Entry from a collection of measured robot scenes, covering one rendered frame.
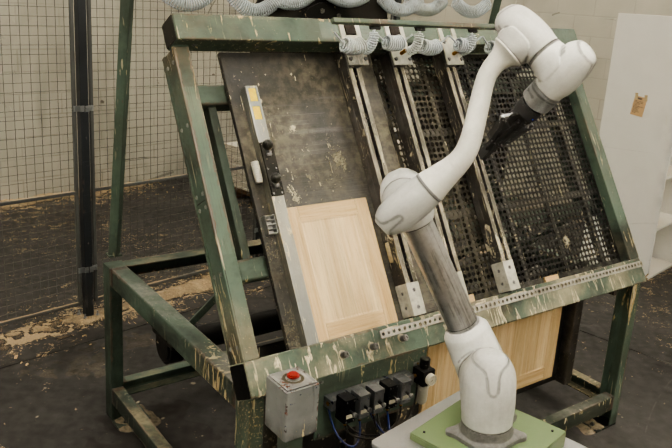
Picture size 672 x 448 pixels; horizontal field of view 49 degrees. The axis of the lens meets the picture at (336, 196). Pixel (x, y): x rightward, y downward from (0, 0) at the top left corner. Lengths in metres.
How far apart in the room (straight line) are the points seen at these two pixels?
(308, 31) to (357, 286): 0.99
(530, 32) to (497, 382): 0.99
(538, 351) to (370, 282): 1.32
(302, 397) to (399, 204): 0.66
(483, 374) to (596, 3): 6.09
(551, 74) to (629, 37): 4.26
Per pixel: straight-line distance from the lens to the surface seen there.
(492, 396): 2.26
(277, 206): 2.62
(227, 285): 2.46
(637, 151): 6.31
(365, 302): 2.76
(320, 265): 2.68
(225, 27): 2.73
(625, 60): 6.31
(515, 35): 2.08
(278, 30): 2.84
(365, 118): 2.92
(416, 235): 2.26
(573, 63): 2.04
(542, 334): 3.84
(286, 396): 2.25
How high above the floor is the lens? 2.06
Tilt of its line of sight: 15 degrees down
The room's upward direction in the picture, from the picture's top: 4 degrees clockwise
